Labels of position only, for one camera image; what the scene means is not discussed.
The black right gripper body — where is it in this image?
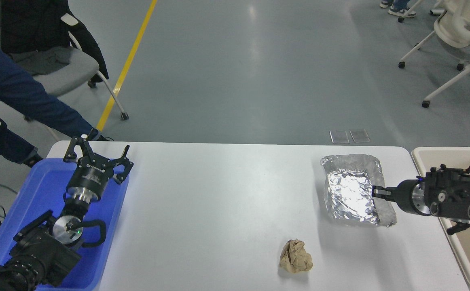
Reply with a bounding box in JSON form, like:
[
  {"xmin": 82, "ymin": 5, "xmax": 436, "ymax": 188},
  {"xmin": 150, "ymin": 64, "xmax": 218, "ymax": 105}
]
[{"xmin": 396, "ymin": 179, "xmax": 420, "ymax": 215}]

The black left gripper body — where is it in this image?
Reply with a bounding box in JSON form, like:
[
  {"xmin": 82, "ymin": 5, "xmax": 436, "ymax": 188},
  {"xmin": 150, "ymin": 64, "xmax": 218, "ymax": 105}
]
[{"xmin": 66, "ymin": 157, "xmax": 114, "ymax": 198}]

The silver foil tray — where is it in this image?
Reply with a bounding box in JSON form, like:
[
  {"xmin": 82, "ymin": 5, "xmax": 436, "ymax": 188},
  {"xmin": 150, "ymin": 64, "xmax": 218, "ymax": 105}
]
[{"xmin": 320, "ymin": 154, "xmax": 398, "ymax": 228}]

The clear floor plate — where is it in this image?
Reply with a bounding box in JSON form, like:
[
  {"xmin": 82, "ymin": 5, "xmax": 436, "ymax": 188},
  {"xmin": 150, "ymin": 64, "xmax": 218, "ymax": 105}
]
[
  {"xmin": 329, "ymin": 130, "xmax": 349, "ymax": 144},
  {"xmin": 349, "ymin": 129, "xmax": 371, "ymax": 143}
]

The blue plastic tray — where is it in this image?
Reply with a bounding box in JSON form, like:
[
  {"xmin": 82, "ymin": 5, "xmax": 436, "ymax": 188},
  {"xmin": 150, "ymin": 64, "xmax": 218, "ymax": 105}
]
[{"xmin": 0, "ymin": 157, "xmax": 131, "ymax": 291}]

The grey padded chair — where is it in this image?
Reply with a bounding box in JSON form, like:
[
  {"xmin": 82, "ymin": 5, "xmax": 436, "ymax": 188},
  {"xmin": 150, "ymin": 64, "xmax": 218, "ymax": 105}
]
[{"xmin": 0, "ymin": 0, "xmax": 130, "ymax": 121}]

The grey folded garment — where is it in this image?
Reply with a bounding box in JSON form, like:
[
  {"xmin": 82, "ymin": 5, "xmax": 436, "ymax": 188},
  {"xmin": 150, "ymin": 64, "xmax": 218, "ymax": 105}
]
[{"xmin": 8, "ymin": 44, "xmax": 74, "ymax": 76}]

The crumpled tan paper ball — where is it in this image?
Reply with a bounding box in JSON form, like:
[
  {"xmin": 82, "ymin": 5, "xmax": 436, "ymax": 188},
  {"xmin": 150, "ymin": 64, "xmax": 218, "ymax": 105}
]
[{"xmin": 279, "ymin": 238, "xmax": 314, "ymax": 273}]

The black jacket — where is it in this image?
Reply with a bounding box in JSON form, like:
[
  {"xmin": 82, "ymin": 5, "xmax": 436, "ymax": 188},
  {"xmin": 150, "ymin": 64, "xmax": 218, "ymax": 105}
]
[{"xmin": 0, "ymin": 0, "xmax": 109, "ymax": 83}]

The white wheeled chair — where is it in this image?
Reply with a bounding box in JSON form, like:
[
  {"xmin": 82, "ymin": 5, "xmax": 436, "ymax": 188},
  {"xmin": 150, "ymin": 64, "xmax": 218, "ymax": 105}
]
[
  {"xmin": 397, "ymin": 0, "xmax": 448, "ymax": 23},
  {"xmin": 398, "ymin": 0, "xmax": 470, "ymax": 108}
]

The standing person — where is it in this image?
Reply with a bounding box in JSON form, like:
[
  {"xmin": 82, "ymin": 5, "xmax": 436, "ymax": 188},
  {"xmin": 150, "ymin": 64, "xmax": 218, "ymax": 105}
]
[{"xmin": 380, "ymin": 0, "xmax": 417, "ymax": 18}]

